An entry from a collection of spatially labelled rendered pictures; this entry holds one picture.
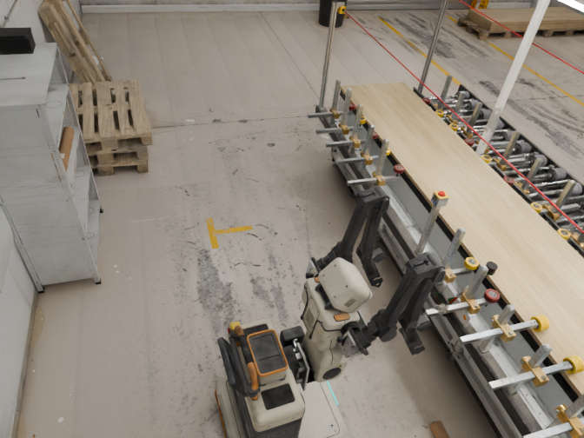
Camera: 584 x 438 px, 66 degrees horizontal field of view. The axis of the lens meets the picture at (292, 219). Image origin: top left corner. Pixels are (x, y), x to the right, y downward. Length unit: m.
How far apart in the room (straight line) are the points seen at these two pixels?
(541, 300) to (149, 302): 2.67
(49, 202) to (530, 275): 3.06
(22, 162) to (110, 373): 1.46
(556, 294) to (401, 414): 1.22
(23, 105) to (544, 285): 3.15
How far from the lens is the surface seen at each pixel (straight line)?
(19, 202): 3.33
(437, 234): 3.31
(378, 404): 3.25
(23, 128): 3.00
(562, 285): 3.13
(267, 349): 2.27
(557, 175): 4.27
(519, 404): 2.73
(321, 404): 2.86
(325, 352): 2.29
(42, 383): 3.47
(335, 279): 1.98
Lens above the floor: 2.84
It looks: 42 degrees down
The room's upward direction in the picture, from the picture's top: 6 degrees clockwise
